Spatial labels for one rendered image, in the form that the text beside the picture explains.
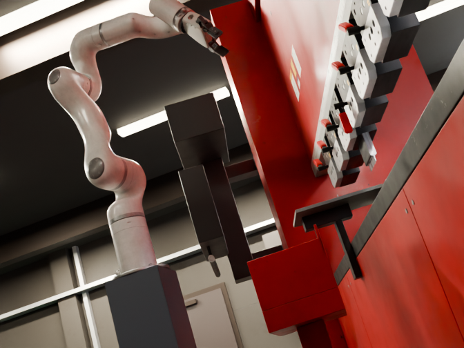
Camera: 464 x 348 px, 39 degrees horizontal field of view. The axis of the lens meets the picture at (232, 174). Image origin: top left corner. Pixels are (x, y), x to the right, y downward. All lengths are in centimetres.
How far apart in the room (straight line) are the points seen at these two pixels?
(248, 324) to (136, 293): 767
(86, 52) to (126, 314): 94
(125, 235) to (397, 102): 149
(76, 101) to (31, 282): 882
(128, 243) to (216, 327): 767
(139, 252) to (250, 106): 115
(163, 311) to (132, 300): 11
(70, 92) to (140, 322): 83
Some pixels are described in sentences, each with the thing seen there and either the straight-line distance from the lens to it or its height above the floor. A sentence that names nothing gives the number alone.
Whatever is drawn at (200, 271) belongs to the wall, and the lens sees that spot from 992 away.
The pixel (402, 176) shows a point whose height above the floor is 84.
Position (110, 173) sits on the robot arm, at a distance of 214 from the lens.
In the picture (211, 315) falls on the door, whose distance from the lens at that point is 976.
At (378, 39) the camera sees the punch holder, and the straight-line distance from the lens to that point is 151.
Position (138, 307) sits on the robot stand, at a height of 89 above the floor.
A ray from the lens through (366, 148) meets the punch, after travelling 200.
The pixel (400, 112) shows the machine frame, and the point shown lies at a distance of 305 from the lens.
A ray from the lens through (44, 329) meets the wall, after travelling 1086.
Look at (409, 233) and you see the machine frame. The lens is 132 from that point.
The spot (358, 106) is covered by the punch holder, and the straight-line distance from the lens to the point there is 183.
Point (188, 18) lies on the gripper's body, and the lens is 219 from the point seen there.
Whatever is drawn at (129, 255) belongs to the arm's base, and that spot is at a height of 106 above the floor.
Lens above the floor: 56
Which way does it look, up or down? 18 degrees up
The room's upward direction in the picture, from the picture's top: 17 degrees counter-clockwise
